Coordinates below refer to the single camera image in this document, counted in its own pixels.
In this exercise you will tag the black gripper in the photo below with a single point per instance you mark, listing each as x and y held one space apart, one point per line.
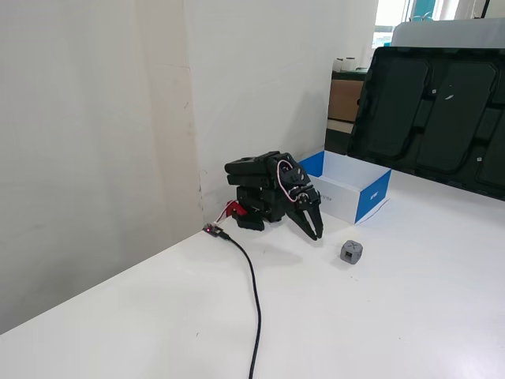
308 202

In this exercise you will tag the gray cube block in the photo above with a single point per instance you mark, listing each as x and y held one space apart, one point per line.
351 252

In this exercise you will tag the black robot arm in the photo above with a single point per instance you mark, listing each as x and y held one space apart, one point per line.
252 169

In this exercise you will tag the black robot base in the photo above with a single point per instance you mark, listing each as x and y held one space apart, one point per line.
256 205

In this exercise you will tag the blue white cardboard box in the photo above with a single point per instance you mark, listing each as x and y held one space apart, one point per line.
371 201

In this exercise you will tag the brown cardboard box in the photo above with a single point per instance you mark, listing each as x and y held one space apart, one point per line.
346 100

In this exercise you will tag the red table clamp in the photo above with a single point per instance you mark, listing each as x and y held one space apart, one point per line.
236 208

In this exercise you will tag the small controller board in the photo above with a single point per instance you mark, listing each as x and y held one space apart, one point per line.
211 229

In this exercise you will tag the dark green shelf top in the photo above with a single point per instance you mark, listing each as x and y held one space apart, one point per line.
349 75

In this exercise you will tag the white cup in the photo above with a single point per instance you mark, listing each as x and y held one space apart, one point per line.
350 64
339 64

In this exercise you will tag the black plastic packaging tray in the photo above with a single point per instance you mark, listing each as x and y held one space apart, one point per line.
434 118

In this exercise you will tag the window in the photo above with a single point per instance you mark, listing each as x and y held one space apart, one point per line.
394 12

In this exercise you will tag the white panel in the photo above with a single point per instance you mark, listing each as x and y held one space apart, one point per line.
453 35

